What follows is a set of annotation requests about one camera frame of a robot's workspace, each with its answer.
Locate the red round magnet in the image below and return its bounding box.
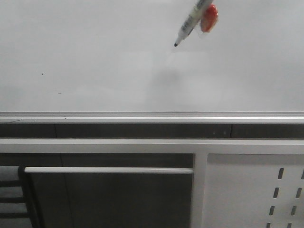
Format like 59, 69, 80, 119
200, 4, 218, 33

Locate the white whiteboard marker pen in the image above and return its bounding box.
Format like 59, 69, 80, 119
174, 0, 213, 47

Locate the white perforated metal panel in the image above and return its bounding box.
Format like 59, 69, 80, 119
203, 154, 304, 228

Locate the white metal stand frame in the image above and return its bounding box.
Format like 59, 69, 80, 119
0, 138, 304, 228

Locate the whiteboard with aluminium frame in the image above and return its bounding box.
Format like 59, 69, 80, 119
0, 0, 304, 124

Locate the white horizontal rail bar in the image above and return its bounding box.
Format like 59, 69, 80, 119
24, 167, 194, 174

